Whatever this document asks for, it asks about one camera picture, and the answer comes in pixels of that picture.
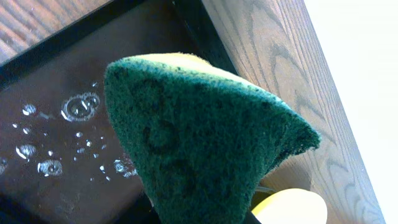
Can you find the green and yellow sponge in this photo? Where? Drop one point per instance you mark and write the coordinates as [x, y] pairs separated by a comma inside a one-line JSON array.
[[201, 138]]

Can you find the dark rectangular water tray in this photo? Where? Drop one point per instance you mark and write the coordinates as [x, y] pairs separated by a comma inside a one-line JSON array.
[[61, 161]]

